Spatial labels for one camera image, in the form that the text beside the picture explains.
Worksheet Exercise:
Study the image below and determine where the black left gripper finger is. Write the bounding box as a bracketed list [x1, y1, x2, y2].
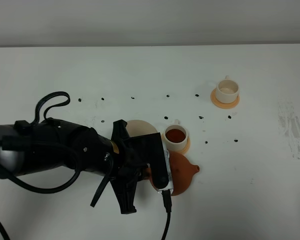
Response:
[111, 119, 130, 148]
[110, 174, 138, 214]

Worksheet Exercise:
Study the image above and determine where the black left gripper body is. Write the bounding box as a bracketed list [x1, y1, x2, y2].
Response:
[12, 118, 151, 181]

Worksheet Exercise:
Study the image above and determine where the brown clay teapot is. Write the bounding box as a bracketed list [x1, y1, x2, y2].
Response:
[142, 149, 200, 196]

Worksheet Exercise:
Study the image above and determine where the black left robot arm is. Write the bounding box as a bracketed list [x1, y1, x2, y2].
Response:
[0, 118, 154, 214]

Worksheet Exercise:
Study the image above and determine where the beige round teapot saucer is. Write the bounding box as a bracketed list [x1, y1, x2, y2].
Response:
[125, 119, 158, 137]

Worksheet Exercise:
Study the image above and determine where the near white teacup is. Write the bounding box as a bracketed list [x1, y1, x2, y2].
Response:
[161, 119, 189, 144]

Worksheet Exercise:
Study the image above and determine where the white teacup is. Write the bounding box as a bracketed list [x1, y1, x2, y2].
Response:
[161, 119, 189, 144]
[215, 75, 240, 104]

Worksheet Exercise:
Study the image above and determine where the near orange coaster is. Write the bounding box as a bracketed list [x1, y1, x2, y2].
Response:
[165, 137, 191, 154]

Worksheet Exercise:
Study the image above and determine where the orange coaster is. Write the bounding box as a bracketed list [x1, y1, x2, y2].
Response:
[210, 89, 240, 109]
[165, 137, 191, 154]

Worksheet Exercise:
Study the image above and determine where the far orange coaster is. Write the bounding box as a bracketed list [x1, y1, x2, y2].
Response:
[210, 89, 240, 109]

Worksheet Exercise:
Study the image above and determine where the far white teacup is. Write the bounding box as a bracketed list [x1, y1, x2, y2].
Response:
[215, 75, 240, 104]

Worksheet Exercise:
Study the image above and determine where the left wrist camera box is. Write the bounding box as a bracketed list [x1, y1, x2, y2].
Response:
[123, 132, 174, 194]

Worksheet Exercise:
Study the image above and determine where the black left camera cable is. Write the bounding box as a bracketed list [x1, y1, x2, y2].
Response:
[0, 91, 173, 240]

